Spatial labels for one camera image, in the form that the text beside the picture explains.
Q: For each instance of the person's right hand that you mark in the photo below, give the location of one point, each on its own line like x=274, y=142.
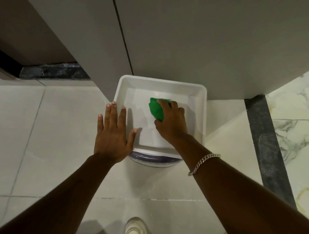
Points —
x=173, y=125

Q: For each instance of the person's left hand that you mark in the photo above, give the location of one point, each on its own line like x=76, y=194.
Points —
x=111, y=141

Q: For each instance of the person's right thumb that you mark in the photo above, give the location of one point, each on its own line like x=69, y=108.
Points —
x=158, y=124

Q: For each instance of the person's right middle finger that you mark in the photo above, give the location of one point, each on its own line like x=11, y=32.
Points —
x=174, y=106

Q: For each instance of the person's left little finger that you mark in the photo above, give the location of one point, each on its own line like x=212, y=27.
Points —
x=100, y=124

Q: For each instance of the person's left middle finger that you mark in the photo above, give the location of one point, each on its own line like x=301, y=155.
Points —
x=113, y=115

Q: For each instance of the person's left thumb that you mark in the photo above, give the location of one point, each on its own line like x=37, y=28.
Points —
x=131, y=138

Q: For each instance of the green cleaning cloth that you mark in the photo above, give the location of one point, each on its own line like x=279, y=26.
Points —
x=156, y=109

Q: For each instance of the white square plastic tray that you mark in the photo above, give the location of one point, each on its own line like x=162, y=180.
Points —
x=142, y=115

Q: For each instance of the person's left forearm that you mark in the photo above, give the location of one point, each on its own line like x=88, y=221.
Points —
x=60, y=200

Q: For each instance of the person's right forearm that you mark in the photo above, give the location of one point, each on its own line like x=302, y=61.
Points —
x=236, y=192

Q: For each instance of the dark marble skirting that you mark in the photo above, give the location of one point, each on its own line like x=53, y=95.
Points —
x=54, y=71

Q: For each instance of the grey cabinet door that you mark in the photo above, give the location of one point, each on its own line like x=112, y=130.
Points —
x=217, y=43
x=89, y=43

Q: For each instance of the white shoe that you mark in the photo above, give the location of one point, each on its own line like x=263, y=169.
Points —
x=135, y=226

